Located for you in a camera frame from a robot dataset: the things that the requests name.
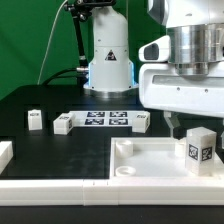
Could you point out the white left fence piece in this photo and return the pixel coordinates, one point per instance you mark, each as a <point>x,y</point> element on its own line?
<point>6,154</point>

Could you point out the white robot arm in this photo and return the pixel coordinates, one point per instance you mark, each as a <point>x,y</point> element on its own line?
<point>182,71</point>

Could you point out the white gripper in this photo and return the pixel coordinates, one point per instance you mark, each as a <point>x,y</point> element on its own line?
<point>161,88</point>

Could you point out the white square table top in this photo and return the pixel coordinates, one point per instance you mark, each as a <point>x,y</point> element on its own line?
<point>151,157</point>

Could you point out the white front fence wall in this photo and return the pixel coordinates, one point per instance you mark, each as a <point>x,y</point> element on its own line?
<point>111,192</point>

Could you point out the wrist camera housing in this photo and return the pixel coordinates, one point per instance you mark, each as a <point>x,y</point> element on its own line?
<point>156,51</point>

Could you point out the white marker sheet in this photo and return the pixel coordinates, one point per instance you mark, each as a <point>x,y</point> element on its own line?
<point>103,118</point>

